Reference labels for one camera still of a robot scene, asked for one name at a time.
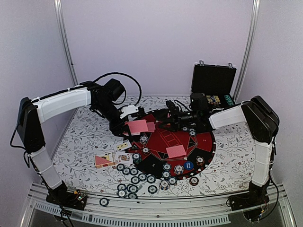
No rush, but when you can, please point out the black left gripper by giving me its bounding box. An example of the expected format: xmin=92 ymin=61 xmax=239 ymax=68
xmin=94 ymin=100 xmax=133 ymax=139

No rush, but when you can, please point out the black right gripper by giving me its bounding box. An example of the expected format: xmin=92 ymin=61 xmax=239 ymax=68
xmin=156 ymin=107 xmax=199 ymax=133

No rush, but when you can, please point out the blue chip stack seat one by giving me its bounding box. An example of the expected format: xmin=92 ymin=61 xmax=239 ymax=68
xmin=189 ymin=130 xmax=196 ymax=137

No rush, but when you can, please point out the face down card seat eight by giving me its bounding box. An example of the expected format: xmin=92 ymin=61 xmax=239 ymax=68
xmin=147 ymin=122 xmax=156 ymax=132

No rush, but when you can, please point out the red backed card deck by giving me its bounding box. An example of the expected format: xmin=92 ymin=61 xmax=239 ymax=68
xmin=125 ymin=119 xmax=149 ymax=136

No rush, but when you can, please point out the face down card seat four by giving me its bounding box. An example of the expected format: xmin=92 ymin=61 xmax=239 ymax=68
xmin=166 ymin=145 xmax=187 ymax=158

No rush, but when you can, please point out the three of spades card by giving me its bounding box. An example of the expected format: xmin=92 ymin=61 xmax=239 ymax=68
xmin=114 ymin=140 xmax=132 ymax=152

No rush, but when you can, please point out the blue chip stack seat seven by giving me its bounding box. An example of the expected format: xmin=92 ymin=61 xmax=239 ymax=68
xmin=139 ymin=135 xmax=149 ymax=144

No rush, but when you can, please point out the king of diamonds card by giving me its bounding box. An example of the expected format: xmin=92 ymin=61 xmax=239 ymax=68
xmin=114 ymin=152 xmax=133 ymax=165

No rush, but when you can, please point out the blue small blind button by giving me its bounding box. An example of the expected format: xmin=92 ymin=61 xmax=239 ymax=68
xmin=183 ymin=161 xmax=194 ymax=171

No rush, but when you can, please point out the brown chip stack seat three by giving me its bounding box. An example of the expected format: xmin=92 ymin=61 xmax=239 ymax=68
xmin=196 ymin=156 xmax=205 ymax=166

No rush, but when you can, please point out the green chip mat seat four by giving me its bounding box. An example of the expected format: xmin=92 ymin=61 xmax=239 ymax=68
xmin=163 ymin=163 xmax=171 ymax=171

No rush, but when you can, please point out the red playing card deck box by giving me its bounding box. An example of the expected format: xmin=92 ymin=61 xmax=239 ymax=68
xmin=94 ymin=153 xmax=115 ymax=168

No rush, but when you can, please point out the blue chip stack seat four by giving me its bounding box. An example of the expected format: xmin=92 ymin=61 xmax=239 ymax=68
xmin=174 ymin=165 xmax=184 ymax=175

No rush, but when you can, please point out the green chip stack seat six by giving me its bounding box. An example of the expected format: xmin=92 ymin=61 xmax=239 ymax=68
xmin=132 ymin=153 xmax=142 ymax=164

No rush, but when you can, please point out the green chip mat edge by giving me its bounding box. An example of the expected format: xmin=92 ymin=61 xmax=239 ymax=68
xmin=162 ymin=171 xmax=171 ymax=178
xmin=138 ymin=173 xmax=147 ymax=181

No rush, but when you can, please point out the green chip table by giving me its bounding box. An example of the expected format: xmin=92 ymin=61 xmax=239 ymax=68
xmin=122 ymin=167 xmax=130 ymax=175
xmin=130 ymin=168 xmax=138 ymax=175

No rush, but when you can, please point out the brown 100 poker chip stack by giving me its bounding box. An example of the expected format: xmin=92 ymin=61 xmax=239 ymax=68
xmin=189 ymin=176 xmax=199 ymax=186

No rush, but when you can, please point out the green chip front cluster top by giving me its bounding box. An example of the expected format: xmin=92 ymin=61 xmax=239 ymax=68
xmin=127 ymin=184 xmax=138 ymax=193

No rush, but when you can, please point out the green chip cluster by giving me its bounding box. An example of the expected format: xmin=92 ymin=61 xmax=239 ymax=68
xmin=127 ymin=184 xmax=138 ymax=193
xmin=127 ymin=192 xmax=138 ymax=199

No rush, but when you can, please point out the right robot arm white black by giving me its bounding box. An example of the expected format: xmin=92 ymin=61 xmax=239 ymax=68
xmin=161 ymin=93 xmax=280 ymax=206

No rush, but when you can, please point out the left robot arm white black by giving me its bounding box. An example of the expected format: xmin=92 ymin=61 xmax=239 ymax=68
xmin=9 ymin=72 xmax=139 ymax=205

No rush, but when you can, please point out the round red black poker mat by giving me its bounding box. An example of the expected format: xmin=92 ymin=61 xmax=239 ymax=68
xmin=126 ymin=109 xmax=215 ymax=179

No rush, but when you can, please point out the black poker chip case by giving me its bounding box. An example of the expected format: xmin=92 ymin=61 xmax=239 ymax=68
xmin=191 ymin=61 xmax=237 ymax=107

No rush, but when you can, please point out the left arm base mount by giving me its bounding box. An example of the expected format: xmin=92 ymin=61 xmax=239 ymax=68
xmin=46 ymin=187 xmax=87 ymax=210

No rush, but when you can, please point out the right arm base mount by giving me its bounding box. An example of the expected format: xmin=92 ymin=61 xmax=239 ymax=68
xmin=226 ymin=191 xmax=269 ymax=222

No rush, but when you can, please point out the left aluminium frame post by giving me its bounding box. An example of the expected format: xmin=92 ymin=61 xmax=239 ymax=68
xmin=54 ymin=0 xmax=79 ymax=86

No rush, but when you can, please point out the aluminium frame post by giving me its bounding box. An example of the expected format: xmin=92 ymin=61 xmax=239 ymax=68
xmin=54 ymin=0 xmax=79 ymax=86
xmin=233 ymin=0 xmax=261 ymax=101

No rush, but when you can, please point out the right aluminium frame post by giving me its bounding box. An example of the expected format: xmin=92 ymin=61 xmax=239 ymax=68
xmin=233 ymin=0 xmax=261 ymax=101

